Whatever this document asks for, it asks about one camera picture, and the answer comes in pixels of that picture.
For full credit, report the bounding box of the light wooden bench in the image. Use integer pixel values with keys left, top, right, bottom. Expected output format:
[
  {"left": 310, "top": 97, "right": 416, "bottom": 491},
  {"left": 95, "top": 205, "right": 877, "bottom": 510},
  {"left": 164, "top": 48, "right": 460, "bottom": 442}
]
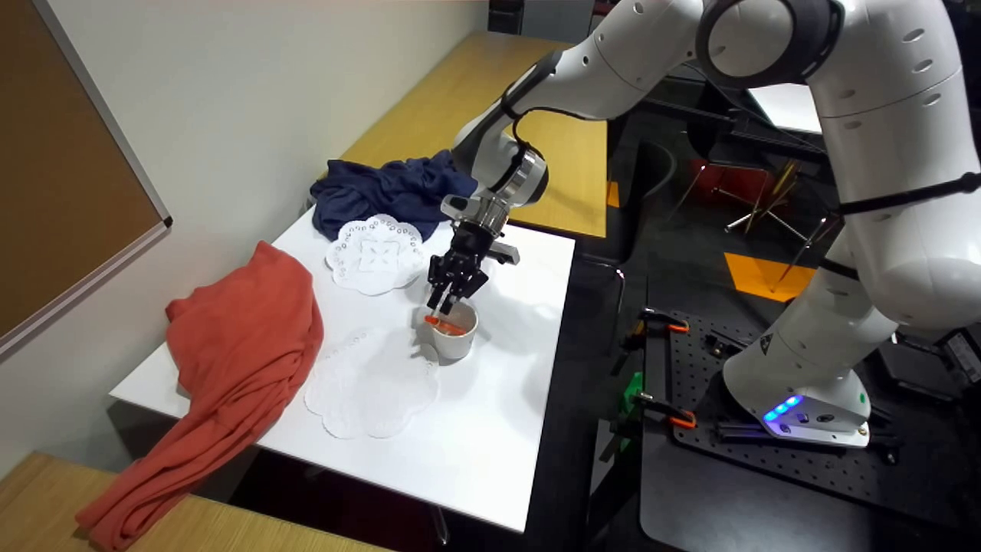
[{"left": 0, "top": 452, "right": 379, "bottom": 552}]

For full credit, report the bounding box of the large white lace doily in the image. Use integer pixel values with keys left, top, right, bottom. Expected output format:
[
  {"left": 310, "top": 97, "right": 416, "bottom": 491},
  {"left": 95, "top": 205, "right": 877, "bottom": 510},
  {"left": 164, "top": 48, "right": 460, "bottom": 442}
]
[{"left": 303, "top": 306, "right": 438, "bottom": 442}]

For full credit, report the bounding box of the dark blue cloth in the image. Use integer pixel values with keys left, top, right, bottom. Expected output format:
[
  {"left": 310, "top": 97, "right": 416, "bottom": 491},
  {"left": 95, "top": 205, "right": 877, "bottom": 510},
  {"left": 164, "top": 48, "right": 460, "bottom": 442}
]
[{"left": 310, "top": 155, "right": 475, "bottom": 238}]

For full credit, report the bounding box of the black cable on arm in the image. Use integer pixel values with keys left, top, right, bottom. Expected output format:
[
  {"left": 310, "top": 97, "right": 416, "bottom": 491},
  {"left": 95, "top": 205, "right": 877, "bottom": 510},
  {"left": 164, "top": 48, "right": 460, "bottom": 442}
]
[{"left": 772, "top": 170, "right": 981, "bottom": 288}]

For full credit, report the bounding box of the white ceramic mug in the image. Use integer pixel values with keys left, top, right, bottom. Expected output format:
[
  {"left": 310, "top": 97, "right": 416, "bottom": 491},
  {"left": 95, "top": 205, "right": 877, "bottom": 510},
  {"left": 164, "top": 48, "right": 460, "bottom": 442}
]
[{"left": 414, "top": 304, "right": 477, "bottom": 365}]

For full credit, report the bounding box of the light wooden side table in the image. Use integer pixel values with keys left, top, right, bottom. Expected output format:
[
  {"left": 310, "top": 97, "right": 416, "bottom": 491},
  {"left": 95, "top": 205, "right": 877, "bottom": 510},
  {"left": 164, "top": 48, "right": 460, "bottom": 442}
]
[{"left": 338, "top": 27, "right": 614, "bottom": 247}]

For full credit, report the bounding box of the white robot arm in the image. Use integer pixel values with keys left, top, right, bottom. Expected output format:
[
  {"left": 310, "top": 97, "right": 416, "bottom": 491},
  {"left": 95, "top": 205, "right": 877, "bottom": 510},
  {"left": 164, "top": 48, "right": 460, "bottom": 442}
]
[{"left": 429, "top": 0, "right": 981, "bottom": 448}]

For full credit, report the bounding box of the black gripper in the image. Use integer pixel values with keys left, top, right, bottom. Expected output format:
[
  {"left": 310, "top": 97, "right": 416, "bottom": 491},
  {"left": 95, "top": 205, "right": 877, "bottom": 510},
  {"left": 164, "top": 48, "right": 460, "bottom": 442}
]
[{"left": 425, "top": 194, "right": 521, "bottom": 314}]

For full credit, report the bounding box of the orange marker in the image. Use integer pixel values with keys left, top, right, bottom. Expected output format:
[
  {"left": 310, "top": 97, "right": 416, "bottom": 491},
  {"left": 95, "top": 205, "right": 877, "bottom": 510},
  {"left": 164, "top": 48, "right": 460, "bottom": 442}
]
[{"left": 423, "top": 317, "right": 468, "bottom": 335}]

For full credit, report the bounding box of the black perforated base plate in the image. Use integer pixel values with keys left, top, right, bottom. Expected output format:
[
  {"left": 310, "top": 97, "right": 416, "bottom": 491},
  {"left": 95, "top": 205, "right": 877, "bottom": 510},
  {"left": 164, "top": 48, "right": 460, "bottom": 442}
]
[{"left": 665, "top": 328, "right": 981, "bottom": 534}]

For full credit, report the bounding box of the cork bulletin board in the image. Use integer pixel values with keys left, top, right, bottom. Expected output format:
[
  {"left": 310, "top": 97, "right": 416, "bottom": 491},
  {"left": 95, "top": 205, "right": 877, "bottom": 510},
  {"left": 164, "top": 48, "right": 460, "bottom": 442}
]
[{"left": 0, "top": 0, "right": 171, "bottom": 358}]

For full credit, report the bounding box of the orange black clamp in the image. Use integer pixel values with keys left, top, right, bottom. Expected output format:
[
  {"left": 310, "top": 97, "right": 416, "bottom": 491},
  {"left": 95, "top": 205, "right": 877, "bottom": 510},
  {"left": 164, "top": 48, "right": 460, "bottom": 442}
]
[{"left": 616, "top": 306, "right": 700, "bottom": 432}]

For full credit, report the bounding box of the white table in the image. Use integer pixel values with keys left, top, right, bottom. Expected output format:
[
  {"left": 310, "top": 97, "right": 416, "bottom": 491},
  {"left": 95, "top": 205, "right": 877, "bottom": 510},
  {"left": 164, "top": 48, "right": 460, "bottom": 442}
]
[{"left": 107, "top": 205, "right": 578, "bottom": 537}]

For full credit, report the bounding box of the orange-red cloth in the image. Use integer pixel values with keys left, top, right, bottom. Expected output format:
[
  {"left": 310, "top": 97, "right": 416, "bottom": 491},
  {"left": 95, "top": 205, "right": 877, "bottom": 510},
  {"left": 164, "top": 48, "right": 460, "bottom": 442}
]
[{"left": 112, "top": 242, "right": 324, "bottom": 505}]

